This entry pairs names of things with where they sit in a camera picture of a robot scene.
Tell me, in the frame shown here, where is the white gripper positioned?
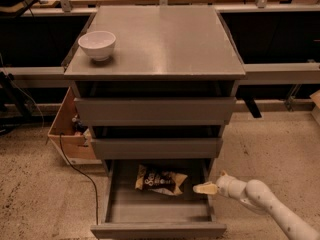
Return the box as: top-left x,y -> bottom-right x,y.
193,170 -> 241,199

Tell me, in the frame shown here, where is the brown chip bag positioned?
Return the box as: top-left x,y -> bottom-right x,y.
135,164 -> 188,196

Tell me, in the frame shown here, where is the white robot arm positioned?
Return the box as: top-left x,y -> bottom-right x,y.
193,172 -> 320,240

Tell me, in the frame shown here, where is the grey bottom drawer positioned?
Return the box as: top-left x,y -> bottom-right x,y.
91,159 -> 226,240

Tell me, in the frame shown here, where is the grey drawer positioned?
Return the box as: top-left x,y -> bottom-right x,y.
91,126 -> 223,160
75,81 -> 235,126
91,159 -> 226,240

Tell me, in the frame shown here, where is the grey drawer cabinet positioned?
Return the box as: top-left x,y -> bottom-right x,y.
63,5 -> 247,172

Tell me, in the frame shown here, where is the grey middle drawer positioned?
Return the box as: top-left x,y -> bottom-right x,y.
91,126 -> 223,160

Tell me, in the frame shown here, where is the grey top drawer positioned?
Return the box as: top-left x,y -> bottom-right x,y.
75,81 -> 235,126

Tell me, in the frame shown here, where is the cardboard box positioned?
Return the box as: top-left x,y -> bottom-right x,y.
48,88 -> 100,165

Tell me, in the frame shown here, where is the white bowl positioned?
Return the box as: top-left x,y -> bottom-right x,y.
78,31 -> 116,61

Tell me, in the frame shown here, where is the grey metal rail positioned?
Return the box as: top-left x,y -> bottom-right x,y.
1,62 -> 320,88

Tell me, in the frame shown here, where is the black cable on floor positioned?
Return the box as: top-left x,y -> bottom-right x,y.
58,132 -> 100,226

